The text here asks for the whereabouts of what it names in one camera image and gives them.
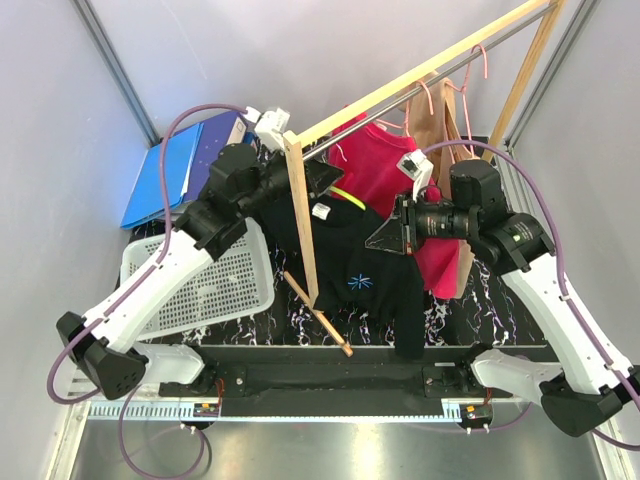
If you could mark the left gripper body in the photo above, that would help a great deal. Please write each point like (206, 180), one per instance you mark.
(275, 185)

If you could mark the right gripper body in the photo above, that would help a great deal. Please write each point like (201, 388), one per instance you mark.
(427, 221)

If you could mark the neon yellow hanger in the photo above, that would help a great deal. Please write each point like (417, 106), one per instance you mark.
(347, 196)

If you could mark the red t shirt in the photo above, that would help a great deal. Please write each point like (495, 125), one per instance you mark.
(369, 159)

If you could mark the black t shirt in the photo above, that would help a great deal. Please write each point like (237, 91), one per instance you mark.
(387, 286)

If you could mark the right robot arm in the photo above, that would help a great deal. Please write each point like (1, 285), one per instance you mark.
(591, 380)

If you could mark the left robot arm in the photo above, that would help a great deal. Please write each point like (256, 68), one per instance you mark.
(103, 342)

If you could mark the wooden clothes rack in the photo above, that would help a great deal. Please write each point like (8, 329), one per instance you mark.
(300, 147)

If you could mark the dark blue binder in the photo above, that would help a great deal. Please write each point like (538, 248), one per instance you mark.
(214, 134)

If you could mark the beige top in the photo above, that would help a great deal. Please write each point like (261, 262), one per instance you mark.
(440, 110)

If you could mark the black marble mat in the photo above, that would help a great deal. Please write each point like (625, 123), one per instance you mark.
(487, 311)

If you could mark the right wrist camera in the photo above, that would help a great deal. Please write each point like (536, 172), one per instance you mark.
(419, 169)

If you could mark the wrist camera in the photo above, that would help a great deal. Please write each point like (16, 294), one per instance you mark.
(269, 126)
(419, 169)

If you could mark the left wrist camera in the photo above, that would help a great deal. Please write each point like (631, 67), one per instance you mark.
(269, 126)

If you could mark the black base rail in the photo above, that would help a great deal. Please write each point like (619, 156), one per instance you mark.
(322, 383)

